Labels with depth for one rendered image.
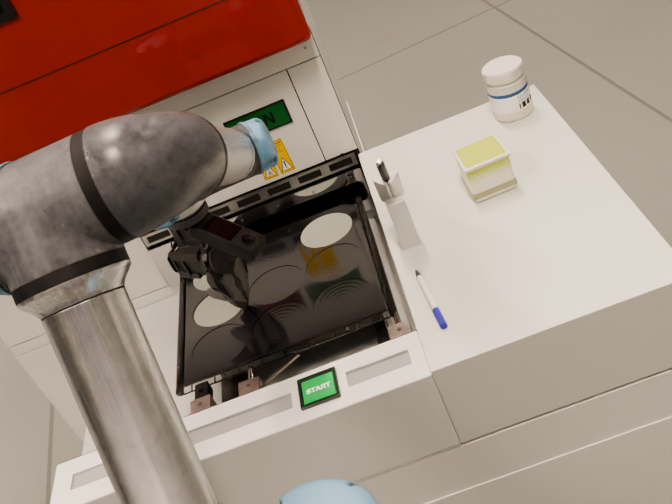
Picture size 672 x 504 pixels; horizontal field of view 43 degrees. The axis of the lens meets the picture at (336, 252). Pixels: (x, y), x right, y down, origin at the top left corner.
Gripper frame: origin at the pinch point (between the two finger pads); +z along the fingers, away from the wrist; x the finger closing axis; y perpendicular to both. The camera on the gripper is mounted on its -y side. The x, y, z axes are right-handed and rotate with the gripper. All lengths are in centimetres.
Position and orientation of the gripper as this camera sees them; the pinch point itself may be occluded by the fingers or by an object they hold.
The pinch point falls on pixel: (246, 301)
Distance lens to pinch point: 148.0
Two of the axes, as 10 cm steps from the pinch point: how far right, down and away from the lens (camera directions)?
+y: -8.5, 0.1, 5.2
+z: 3.5, 7.6, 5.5
